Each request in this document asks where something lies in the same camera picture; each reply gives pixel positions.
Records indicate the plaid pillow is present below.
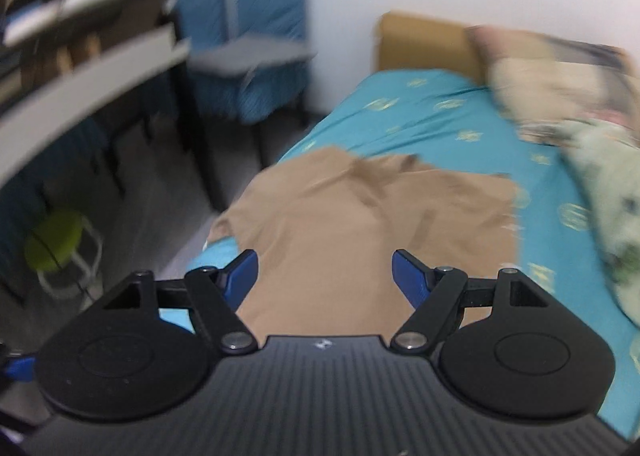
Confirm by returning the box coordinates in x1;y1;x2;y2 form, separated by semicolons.
467;25;640;144

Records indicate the tan shirt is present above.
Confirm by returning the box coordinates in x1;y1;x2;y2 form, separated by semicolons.
205;146;521;337

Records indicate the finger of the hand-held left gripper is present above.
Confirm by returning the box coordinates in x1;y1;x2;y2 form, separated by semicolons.
0;343;37;382

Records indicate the dark wooden dining table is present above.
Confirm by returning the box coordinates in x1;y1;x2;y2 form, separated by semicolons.
0;0;226;212

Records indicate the bed with teal patterned sheet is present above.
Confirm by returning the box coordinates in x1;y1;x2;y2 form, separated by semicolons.
160;69;640;439

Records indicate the green round stool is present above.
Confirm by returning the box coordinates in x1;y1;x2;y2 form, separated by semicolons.
24;211;103;299

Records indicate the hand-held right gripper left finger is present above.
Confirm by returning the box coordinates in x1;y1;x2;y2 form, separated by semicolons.
102;249;260;354

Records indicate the mustard yellow headboard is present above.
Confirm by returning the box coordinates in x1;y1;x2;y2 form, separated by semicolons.
375;11;488;87

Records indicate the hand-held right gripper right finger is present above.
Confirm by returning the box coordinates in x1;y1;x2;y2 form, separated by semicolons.
390;249;551;353

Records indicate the grey seat cushion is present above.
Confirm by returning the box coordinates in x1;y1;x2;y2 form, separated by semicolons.
190;36;318;72

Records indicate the green printed fleece blanket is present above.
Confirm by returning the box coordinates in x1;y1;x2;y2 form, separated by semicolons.
565;119;640;327

